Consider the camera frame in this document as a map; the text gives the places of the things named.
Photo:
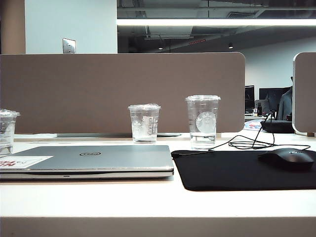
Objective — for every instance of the wide brown desk divider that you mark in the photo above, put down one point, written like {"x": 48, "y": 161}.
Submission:
{"x": 98, "y": 91}

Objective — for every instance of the narrow brown desk divider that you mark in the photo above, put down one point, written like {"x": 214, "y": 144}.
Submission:
{"x": 306, "y": 91}

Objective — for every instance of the grey jacket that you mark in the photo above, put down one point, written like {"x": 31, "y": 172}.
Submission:
{"x": 286, "y": 106}

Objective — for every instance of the short clear lidded plastic cup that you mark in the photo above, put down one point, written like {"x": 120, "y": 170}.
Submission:
{"x": 7, "y": 133}

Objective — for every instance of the black drink bottle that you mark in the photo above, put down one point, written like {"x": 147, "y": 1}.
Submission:
{"x": 259, "y": 109}

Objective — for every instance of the black computer mouse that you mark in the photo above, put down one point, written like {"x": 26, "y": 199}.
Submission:
{"x": 287, "y": 159}

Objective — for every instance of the tall clear Starbucks cup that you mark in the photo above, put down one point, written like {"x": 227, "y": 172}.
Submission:
{"x": 203, "y": 123}

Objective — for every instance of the long ceiling light strip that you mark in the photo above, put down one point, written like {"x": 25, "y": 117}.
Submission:
{"x": 209, "y": 22}

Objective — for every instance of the silver Dell laptop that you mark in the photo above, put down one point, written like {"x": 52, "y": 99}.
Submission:
{"x": 98, "y": 160}

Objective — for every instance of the metal wall switch plate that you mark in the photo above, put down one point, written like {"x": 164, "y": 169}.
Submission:
{"x": 68, "y": 45}

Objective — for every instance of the short clear cup white label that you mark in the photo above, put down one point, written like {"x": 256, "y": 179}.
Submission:
{"x": 144, "y": 123}

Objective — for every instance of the black zippered case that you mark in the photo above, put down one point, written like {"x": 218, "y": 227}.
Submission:
{"x": 277, "y": 125}

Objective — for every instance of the black mouse pad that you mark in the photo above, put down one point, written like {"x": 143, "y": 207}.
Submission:
{"x": 234, "y": 172}

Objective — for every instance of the slim black computer monitor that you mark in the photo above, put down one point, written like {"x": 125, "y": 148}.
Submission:
{"x": 249, "y": 97}

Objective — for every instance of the blue printed plastic bag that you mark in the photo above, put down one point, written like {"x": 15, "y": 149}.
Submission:
{"x": 251, "y": 125}

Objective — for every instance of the wide black computer monitor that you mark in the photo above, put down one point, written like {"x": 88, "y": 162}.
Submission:
{"x": 271, "y": 97}

